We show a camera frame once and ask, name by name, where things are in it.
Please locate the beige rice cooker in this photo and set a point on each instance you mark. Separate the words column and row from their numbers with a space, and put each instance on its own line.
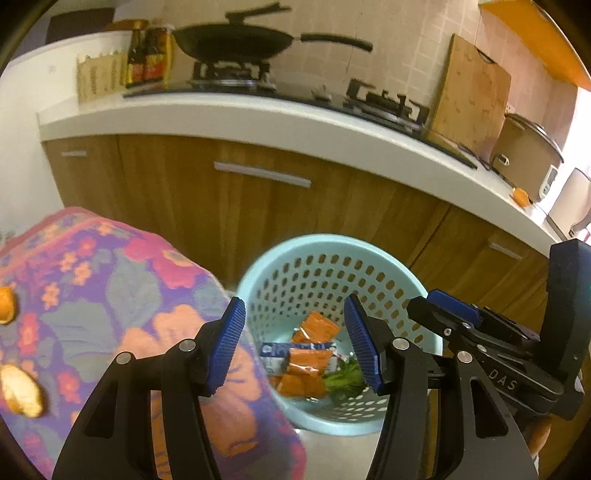
column 521, row 157

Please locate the wooden kitchen cabinet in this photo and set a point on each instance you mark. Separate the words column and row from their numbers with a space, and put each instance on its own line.
column 184, row 198

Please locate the green leafy vegetable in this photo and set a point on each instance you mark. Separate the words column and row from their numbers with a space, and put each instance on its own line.
column 344, row 378

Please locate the black burner grate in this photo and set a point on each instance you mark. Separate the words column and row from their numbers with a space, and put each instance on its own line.
column 388, row 101
column 231, row 71

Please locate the cream plastic utensil holder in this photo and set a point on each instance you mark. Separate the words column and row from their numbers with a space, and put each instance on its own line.
column 99, row 78

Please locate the dark sauce bottle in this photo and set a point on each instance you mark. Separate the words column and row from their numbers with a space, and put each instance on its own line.
column 135, row 64

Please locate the orange snack wrapper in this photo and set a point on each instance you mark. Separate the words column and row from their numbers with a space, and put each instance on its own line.
column 300, row 385
column 318, row 326
column 310, row 362

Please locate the black cooking utensil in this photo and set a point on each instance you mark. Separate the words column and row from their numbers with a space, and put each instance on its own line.
column 254, row 14

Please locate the bread piece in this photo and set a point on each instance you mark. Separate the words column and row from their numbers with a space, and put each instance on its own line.
column 23, row 392

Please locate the teal perforated plastic basket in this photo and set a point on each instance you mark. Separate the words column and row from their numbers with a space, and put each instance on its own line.
column 300, row 277

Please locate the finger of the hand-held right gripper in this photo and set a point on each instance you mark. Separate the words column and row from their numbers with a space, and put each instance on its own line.
column 457, row 307
column 434, row 318

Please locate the whole orange fruit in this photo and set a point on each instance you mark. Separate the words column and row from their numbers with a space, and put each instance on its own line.
column 521, row 196

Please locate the person's right hand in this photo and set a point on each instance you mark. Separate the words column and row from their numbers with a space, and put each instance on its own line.
column 539, row 434

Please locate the floral tablecloth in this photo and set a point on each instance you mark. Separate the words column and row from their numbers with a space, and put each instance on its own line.
column 129, row 286

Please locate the wooden cutting board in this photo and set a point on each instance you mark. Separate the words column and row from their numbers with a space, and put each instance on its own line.
column 468, row 97

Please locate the black gas stove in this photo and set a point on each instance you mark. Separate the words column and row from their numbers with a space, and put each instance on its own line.
column 295, row 94

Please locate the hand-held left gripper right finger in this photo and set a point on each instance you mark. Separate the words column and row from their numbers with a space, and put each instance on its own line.
column 362, row 346

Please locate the white kitchen countertop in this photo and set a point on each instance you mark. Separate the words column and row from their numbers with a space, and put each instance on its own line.
column 277, row 115

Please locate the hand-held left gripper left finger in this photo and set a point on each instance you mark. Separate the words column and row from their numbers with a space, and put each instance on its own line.
column 226, row 346

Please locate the brown wooden board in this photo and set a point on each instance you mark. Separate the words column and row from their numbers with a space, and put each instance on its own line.
column 124, row 25

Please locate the black wok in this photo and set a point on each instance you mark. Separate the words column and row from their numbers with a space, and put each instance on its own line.
column 231, row 41

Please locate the orange wall cabinet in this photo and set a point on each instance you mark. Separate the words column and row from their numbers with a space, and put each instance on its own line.
column 549, row 41

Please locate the orange peel piece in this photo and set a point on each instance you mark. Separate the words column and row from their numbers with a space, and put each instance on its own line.
column 7, row 304

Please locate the white electric kettle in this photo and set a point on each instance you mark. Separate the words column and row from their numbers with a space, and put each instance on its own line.
column 572, row 203

